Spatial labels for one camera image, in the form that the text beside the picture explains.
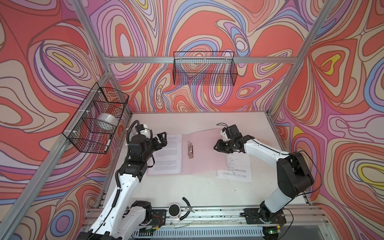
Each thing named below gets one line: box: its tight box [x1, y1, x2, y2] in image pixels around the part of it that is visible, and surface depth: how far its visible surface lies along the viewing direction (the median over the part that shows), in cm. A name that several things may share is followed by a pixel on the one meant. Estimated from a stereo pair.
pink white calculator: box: [256, 138, 272, 147], surface depth 103 cm
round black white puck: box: [168, 203, 181, 218], surface depth 73 cm
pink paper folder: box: [147, 128, 226, 177], surface depth 96 cm
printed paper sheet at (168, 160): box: [147, 133, 182, 175], surface depth 95 cm
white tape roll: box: [96, 113, 119, 126], surface depth 75 cm
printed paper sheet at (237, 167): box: [217, 151, 252, 183], surface depth 91 cm
